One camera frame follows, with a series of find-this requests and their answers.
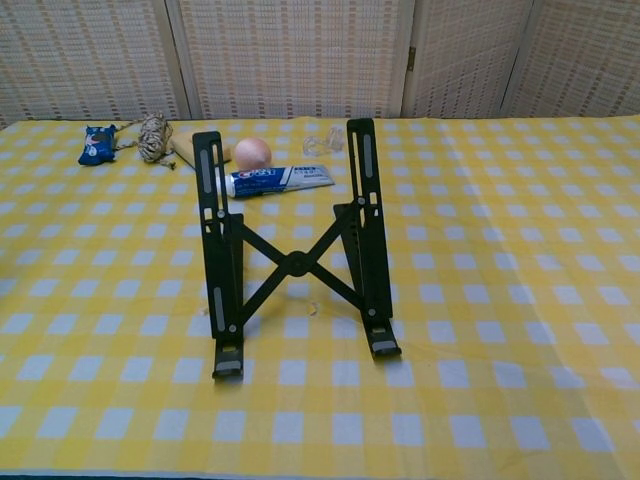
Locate blue cookie packet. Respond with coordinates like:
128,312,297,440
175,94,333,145
77,124,117,166

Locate yellow white checkered tablecloth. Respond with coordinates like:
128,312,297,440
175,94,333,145
0,117,640,477

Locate braided rope bundle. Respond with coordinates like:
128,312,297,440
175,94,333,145
113,110,179,171

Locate blue white toothpaste tube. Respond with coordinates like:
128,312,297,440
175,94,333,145
224,164,336,200

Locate black folding stand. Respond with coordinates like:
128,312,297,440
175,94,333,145
192,117,403,380

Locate yellow sponge with hole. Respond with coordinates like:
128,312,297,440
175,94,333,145
169,133,234,169

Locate woven folding screen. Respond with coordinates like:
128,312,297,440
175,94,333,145
0,0,640,126

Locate clear plastic clip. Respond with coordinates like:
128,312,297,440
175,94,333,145
302,127,346,159

